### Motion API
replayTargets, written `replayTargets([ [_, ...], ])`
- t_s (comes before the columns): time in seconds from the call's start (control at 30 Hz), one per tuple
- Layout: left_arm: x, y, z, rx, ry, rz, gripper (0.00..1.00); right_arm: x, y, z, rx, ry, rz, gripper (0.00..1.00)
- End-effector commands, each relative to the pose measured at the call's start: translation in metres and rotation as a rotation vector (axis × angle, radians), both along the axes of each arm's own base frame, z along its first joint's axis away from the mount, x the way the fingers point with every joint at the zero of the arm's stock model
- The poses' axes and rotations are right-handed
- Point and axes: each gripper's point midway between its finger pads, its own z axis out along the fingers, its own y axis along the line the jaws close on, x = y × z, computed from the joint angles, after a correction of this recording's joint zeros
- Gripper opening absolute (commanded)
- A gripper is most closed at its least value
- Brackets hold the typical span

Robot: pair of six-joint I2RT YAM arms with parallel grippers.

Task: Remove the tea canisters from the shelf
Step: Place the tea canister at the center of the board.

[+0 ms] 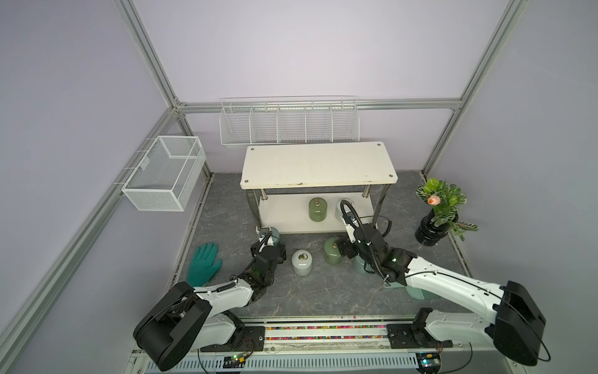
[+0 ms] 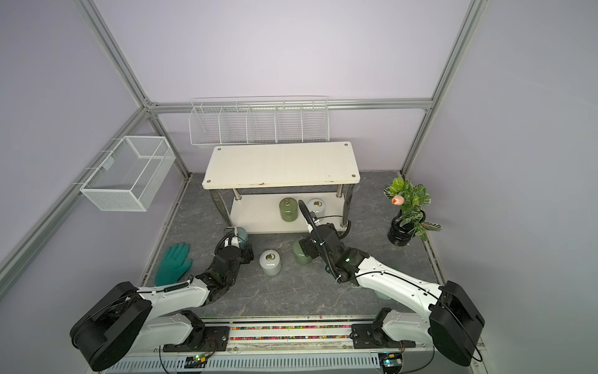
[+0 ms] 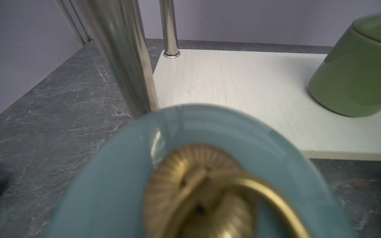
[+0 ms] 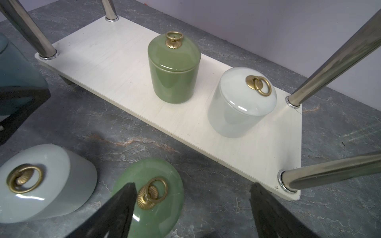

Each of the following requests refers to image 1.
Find large white tea canister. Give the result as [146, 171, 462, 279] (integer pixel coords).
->
[291, 249, 313, 276]

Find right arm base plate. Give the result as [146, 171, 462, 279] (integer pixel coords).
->
[386, 324, 453, 350]

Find potted plant with pink flower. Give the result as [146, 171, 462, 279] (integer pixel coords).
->
[415, 178, 479, 246]

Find small white tea canister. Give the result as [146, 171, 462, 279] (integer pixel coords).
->
[335, 198, 345, 224]

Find white slotted cable duct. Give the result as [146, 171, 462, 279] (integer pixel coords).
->
[168, 353, 419, 373]

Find large light blue tea canister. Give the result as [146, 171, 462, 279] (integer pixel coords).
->
[353, 257, 373, 274]

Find green rubber glove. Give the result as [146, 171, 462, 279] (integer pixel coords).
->
[186, 242, 222, 288]

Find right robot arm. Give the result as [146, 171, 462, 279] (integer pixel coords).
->
[339, 199, 547, 366]

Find small blue tea canister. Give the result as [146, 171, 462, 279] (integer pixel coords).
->
[266, 227, 281, 246]

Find white mesh basket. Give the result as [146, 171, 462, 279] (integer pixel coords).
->
[121, 136, 206, 212]

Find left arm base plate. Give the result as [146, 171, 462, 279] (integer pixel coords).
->
[200, 326, 266, 353]

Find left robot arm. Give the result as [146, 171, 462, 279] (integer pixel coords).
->
[133, 238, 287, 372]

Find small green tea canister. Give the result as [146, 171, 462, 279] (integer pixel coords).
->
[308, 197, 328, 222]

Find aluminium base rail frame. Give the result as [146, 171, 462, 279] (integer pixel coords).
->
[126, 317, 533, 373]

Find white two-tier shelf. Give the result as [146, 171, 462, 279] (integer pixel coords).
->
[240, 142, 398, 234]

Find white wire divided basket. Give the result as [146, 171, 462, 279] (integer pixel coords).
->
[219, 96, 361, 147]

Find large green tea canister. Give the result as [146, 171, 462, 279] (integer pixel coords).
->
[324, 237, 343, 266]

